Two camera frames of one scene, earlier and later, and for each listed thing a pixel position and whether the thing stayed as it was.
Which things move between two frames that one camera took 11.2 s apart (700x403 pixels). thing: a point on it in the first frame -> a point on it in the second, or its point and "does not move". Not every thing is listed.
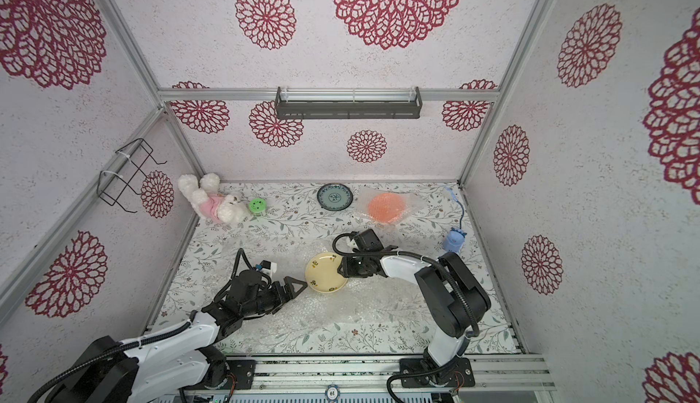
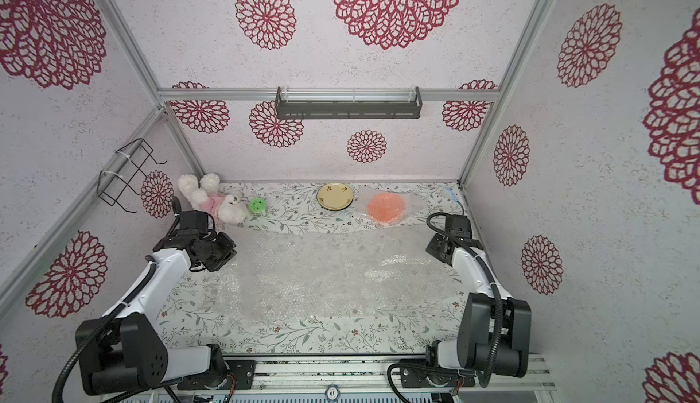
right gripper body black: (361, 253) -> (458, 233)
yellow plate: (322, 273) -> (334, 197)
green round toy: (257, 205) does not move
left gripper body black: (269, 300) -> (218, 253)
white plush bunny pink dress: (206, 196) does not move
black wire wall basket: (123, 167) does not move
